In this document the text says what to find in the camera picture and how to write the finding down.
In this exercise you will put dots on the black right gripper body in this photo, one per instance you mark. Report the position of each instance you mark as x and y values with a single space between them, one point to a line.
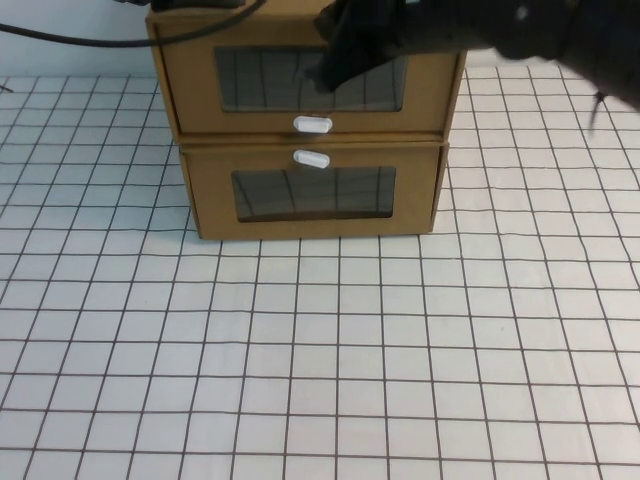
370 25

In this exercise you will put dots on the brown cardboard drawer with window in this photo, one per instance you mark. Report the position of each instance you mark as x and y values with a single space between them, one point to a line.
190 100
205 200

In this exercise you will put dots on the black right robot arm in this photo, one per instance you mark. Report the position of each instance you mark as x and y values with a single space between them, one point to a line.
525 25

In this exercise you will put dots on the black zip tie tail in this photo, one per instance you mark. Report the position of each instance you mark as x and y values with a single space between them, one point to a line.
597 112

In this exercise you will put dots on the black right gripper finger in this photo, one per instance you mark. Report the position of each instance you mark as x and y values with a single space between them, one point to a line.
340 70

